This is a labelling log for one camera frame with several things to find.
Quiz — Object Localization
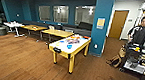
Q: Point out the brown backpack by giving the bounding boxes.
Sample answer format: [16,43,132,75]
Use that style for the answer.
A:
[106,54,124,69]

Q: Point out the tan wooden table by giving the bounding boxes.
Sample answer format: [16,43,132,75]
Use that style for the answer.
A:
[20,23,49,39]
[39,28,75,45]

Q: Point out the white pillar outlet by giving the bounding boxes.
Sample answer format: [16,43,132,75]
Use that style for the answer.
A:
[93,44,98,49]

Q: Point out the yellow wall sign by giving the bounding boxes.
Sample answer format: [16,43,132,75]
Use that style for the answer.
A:
[96,17,106,29]

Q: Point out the colourful box on table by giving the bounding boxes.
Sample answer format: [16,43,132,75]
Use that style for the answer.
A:
[65,37,82,46]

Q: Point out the person in dark shirt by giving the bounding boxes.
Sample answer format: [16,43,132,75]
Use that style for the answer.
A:
[126,13,145,50]

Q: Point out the dark grey sofa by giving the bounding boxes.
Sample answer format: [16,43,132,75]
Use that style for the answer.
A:
[63,20,94,39]

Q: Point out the white table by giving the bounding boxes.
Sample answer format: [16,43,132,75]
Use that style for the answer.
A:
[2,21,26,39]

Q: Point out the brown wooden door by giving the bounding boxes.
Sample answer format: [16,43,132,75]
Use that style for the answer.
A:
[108,9,130,41]

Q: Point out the yellow wooden game table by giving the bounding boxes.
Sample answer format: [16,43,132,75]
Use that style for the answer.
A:
[46,31,93,76]

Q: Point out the dark interior window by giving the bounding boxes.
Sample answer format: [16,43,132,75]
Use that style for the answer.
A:
[52,4,70,25]
[37,4,54,22]
[74,4,96,28]

